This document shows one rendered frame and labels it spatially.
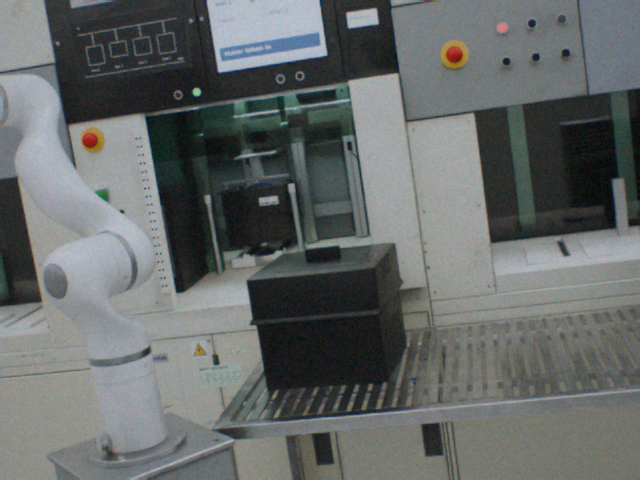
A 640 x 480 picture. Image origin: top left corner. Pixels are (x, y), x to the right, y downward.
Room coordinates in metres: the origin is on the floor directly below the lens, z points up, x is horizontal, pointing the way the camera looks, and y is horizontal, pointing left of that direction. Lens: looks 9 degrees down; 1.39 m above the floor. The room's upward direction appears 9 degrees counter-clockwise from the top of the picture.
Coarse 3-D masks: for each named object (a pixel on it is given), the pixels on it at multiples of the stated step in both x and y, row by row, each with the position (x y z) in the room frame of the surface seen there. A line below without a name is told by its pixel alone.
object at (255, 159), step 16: (256, 160) 3.01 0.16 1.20; (256, 176) 3.02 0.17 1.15; (272, 176) 3.02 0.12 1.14; (224, 192) 2.95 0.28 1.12; (240, 192) 2.94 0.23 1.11; (256, 192) 2.93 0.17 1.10; (272, 192) 2.92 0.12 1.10; (288, 192) 2.94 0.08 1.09; (224, 208) 2.95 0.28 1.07; (240, 208) 2.94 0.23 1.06; (256, 208) 2.93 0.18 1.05; (272, 208) 2.92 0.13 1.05; (288, 208) 2.92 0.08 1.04; (240, 224) 2.94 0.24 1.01; (256, 224) 2.93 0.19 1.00; (272, 224) 2.93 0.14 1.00; (288, 224) 2.92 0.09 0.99; (240, 240) 2.95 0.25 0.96; (256, 240) 2.94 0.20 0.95; (272, 240) 2.93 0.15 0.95; (288, 240) 3.08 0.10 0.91
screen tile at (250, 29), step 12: (216, 0) 2.40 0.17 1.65; (228, 0) 2.40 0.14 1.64; (240, 0) 2.39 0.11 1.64; (216, 12) 2.40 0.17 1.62; (228, 12) 2.40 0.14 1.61; (240, 12) 2.39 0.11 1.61; (252, 12) 2.39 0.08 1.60; (216, 24) 2.40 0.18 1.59; (228, 24) 2.40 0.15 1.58; (240, 24) 2.39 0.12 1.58; (252, 24) 2.39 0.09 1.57; (228, 36) 2.40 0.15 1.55; (240, 36) 2.39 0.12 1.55; (252, 36) 2.39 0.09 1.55
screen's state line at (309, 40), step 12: (300, 36) 2.37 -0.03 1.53; (312, 36) 2.36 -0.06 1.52; (228, 48) 2.40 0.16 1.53; (240, 48) 2.40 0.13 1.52; (252, 48) 2.39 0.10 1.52; (264, 48) 2.38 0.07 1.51; (276, 48) 2.38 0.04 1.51; (288, 48) 2.37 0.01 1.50; (300, 48) 2.37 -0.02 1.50; (228, 60) 2.40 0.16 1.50
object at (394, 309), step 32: (320, 320) 1.94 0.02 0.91; (352, 320) 1.92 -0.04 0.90; (384, 320) 1.96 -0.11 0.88; (288, 352) 1.97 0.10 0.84; (320, 352) 1.95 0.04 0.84; (352, 352) 1.93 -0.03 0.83; (384, 352) 1.92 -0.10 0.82; (288, 384) 1.97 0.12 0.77; (320, 384) 1.95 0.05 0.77; (352, 384) 1.93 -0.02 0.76
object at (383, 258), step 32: (288, 256) 2.20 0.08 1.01; (320, 256) 2.07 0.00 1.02; (352, 256) 2.06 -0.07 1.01; (384, 256) 2.03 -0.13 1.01; (256, 288) 1.97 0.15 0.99; (288, 288) 1.95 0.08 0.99; (320, 288) 1.94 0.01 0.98; (352, 288) 1.92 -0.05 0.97; (384, 288) 1.98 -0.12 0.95; (256, 320) 1.98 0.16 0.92; (288, 320) 1.95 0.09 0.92
